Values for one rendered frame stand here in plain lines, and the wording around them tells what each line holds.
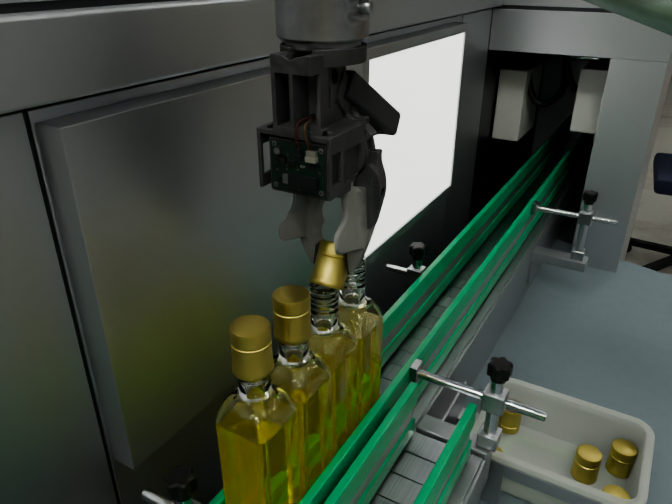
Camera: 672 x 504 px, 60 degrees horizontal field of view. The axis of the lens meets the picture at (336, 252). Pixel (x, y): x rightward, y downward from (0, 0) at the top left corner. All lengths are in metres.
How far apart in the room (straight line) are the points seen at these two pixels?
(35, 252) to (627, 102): 1.22
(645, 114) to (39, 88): 1.22
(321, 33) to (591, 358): 0.91
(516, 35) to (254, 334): 1.12
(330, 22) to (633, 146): 1.07
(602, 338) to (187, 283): 0.91
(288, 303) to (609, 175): 1.08
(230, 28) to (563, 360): 0.87
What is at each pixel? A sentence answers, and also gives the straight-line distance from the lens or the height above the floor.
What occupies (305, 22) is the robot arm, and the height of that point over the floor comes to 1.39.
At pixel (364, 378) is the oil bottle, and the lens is 0.66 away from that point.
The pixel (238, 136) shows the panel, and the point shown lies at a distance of 0.61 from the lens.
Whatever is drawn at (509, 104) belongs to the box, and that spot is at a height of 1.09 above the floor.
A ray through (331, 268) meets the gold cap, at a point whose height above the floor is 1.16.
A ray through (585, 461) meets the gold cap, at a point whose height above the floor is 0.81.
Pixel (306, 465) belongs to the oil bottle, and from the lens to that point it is 0.60.
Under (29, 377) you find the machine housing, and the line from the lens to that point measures 0.55.
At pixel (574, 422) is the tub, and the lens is 0.98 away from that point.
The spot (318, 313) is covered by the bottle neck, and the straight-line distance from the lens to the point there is 0.57.
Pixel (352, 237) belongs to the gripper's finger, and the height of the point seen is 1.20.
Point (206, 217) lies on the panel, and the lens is 0.59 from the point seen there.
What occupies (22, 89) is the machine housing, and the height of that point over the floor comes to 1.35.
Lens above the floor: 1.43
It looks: 27 degrees down
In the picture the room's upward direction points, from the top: straight up
